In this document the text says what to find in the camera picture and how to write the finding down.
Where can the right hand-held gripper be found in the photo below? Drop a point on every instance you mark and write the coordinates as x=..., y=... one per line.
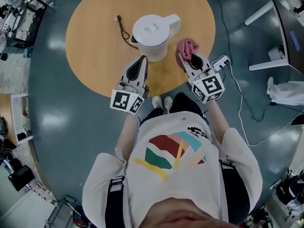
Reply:
x=209, y=87

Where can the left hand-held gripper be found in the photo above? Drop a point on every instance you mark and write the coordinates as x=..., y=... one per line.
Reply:
x=121, y=101

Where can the pink cloth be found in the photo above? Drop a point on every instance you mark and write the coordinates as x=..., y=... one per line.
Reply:
x=187, y=46

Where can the white kettle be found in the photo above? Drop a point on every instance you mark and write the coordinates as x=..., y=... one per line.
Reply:
x=152, y=39

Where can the person's right forearm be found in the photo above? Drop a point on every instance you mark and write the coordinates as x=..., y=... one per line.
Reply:
x=218, y=122

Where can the person's left forearm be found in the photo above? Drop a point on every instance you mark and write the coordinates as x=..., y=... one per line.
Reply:
x=128, y=136

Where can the white power strip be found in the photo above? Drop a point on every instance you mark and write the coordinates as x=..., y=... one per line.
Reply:
x=221, y=63

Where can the person's left shoe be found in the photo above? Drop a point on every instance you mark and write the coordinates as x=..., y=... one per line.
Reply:
x=157, y=102

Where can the person's shoe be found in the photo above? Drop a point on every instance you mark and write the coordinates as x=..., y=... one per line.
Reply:
x=157, y=102
x=168, y=103

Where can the person's black trousers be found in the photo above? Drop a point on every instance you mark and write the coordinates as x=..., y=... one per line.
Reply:
x=185, y=103

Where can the round wooden table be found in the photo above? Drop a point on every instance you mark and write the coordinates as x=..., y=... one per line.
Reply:
x=95, y=56

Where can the person's right shoe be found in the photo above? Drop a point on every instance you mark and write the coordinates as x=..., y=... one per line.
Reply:
x=168, y=103

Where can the white waste bin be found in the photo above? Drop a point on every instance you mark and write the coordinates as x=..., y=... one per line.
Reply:
x=276, y=53

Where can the white desk with dark top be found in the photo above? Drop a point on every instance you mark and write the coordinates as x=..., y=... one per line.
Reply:
x=285, y=25

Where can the purple flat item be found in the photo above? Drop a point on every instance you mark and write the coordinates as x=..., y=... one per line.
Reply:
x=295, y=40

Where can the wooden and white shelf unit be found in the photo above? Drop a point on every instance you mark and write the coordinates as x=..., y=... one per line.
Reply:
x=21, y=117

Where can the person's white printed t-shirt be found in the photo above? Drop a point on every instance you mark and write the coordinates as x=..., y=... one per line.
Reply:
x=175, y=193

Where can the person's face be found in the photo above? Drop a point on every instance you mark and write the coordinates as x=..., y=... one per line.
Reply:
x=187, y=216

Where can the black box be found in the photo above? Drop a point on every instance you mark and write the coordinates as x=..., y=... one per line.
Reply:
x=21, y=178

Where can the grey metal cart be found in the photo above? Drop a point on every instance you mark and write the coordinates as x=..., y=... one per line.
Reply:
x=61, y=212

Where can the black metal frame table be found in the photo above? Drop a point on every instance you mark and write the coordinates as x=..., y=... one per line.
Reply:
x=23, y=25

